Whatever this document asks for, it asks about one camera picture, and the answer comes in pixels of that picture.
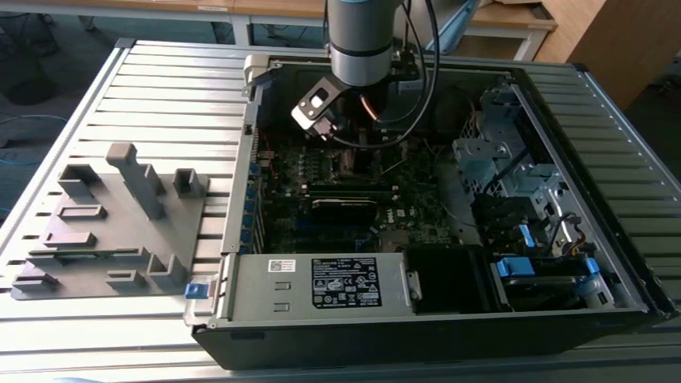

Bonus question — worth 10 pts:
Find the wide blue carrier handle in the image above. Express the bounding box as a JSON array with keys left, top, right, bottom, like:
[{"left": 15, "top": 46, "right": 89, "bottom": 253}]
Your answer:
[{"left": 493, "top": 256, "right": 536, "bottom": 279}]

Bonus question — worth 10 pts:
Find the dark office chair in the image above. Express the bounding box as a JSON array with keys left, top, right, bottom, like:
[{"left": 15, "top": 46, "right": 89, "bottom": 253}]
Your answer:
[{"left": 0, "top": 11, "right": 61, "bottom": 105}]

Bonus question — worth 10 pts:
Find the silver power supply unit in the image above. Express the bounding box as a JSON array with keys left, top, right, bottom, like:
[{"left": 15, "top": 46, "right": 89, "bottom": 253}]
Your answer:
[{"left": 227, "top": 251, "right": 425, "bottom": 323}]

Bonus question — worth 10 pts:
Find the black drive data cable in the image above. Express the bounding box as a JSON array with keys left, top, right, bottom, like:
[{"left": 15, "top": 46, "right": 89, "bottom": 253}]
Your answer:
[{"left": 481, "top": 143, "right": 533, "bottom": 200}]

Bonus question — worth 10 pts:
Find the black disk drive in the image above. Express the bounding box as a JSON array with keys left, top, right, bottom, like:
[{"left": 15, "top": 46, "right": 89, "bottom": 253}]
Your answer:
[{"left": 498, "top": 274, "right": 584, "bottom": 312}]

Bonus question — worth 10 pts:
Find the silver drive cage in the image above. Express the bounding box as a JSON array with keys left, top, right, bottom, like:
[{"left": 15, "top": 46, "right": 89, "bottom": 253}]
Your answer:
[{"left": 450, "top": 85, "right": 576, "bottom": 224}]

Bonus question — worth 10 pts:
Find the wooden cabinet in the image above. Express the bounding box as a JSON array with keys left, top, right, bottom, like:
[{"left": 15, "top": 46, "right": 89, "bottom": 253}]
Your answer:
[{"left": 534, "top": 0, "right": 681, "bottom": 113}]

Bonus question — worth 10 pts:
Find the wooden desk white frame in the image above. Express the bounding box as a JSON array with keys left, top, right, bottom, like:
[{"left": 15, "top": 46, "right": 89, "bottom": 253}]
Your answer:
[
  {"left": 0, "top": 0, "right": 239, "bottom": 45},
  {"left": 233, "top": 0, "right": 558, "bottom": 61}
]

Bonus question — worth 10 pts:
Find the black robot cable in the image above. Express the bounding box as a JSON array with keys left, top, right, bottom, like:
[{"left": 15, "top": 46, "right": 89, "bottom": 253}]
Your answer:
[{"left": 334, "top": 0, "right": 441, "bottom": 147}]

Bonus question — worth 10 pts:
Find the grey parts rack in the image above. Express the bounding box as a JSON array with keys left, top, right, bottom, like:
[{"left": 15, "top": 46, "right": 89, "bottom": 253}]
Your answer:
[{"left": 8, "top": 142, "right": 213, "bottom": 300}]

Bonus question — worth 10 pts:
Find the green motherboard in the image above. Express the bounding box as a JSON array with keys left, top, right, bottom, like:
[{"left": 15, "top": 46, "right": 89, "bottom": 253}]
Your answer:
[{"left": 253, "top": 133, "right": 482, "bottom": 256}]

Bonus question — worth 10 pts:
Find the grey case handle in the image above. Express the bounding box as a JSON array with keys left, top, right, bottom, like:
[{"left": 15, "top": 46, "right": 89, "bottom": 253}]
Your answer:
[{"left": 241, "top": 54, "right": 272, "bottom": 88}]

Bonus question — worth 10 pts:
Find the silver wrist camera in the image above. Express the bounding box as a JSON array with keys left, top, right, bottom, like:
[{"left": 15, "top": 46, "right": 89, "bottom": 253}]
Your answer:
[{"left": 289, "top": 77, "right": 342, "bottom": 131}]

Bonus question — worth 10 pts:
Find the black PC case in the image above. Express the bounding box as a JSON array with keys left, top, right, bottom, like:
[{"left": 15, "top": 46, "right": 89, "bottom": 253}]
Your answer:
[{"left": 183, "top": 53, "right": 681, "bottom": 371}]

